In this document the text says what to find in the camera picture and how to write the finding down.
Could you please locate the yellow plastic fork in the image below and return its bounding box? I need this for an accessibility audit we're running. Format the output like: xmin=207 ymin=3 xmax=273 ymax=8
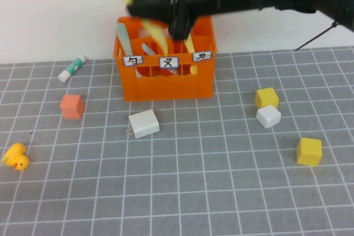
xmin=104 ymin=0 xmax=170 ymax=56

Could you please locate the pale green plastic spoon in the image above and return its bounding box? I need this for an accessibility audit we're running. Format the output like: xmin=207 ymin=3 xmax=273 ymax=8
xmin=115 ymin=23 xmax=146 ymax=78

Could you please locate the grey plastic spoon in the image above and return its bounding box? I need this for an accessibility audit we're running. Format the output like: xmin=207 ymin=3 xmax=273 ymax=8
xmin=141 ymin=43 xmax=178 ymax=76

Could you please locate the yellow plastic knife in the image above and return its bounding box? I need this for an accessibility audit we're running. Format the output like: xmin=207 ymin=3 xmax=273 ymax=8
xmin=184 ymin=33 xmax=199 ymax=75

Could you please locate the yellow rubber duck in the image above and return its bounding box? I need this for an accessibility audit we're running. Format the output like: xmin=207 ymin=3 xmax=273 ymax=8
xmin=1 ymin=142 xmax=30 ymax=171

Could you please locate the orange plastic cutlery crate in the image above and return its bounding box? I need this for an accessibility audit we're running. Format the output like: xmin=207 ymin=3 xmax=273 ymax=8
xmin=113 ymin=15 xmax=218 ymax=102

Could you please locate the white handwritten paper label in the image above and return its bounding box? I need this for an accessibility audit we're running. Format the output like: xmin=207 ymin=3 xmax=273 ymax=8
xmin=192 ymin=50 xmax=213 ymax=62
xmin=122 ymin=55 xmax=144 ymax=67
xmin=159 ymin=56 xmax=179 ymax=69

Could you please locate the white green glue stick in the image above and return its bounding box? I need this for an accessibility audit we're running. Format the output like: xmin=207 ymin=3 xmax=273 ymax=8
xmin=58 ymin=55 xmax=87 ymax=82

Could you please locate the white USB charger plug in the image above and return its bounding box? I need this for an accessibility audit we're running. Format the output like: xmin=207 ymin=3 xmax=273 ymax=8
xmin=124 ymin=108 xmax=160 ymax=139

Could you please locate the salmon foam cube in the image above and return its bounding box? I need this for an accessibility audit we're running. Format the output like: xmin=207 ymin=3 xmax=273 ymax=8
xmin=59 ymin=94 xmax=85 ymax=120

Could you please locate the yellow foam cube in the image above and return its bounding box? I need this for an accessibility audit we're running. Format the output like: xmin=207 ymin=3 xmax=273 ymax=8
xmin=254 ymin=87 xmax=279 ymax=109
xmin=296 ymin=137 xmax=322 ymax=166

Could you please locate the white foam cube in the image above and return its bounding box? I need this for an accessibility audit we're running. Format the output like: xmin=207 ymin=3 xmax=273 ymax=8
xmin=256 ymin=104 xmax=282 ymax=129

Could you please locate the black zip tie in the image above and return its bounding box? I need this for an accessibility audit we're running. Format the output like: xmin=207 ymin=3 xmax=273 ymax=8
xmin=294 ymin=21 xmax=340 ymax=51

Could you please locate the grey white-grid tablecloth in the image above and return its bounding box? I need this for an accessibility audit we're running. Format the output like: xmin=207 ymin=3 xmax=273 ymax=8
xmin=0 ymin=45 xmax=354 ymax=236

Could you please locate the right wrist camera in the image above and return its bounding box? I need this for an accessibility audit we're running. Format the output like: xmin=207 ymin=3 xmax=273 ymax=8
xmin=168 ymin=9 xmax=200 ymax=40

